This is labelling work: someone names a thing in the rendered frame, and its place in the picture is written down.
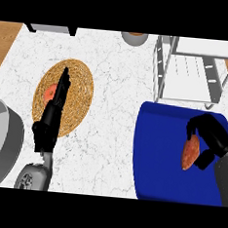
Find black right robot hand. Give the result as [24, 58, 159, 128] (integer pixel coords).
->
[181, 112, 228, 173]

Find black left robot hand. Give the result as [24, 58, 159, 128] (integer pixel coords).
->
[29, 64, 73, 156]

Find orange-brown sweet potato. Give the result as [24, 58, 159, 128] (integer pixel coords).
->
[179, 133, 202, 172]

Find blue tray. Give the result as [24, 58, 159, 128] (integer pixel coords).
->
[128, 99, 228, 208]

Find round woven wicker placemat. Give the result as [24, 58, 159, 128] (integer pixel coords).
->
[29, 56, 97, 141]

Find large grey pot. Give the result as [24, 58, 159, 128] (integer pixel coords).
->
[0, 97, 28, 190]

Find grey appliance with black legs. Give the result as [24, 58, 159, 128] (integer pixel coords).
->
[22, 23, 79, 37]

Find grey bowl with brown contents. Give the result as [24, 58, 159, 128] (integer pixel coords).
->
[120, 31, 150, 49]

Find white tiered wire basket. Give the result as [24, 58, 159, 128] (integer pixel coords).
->
[148, 34, 228, 112]

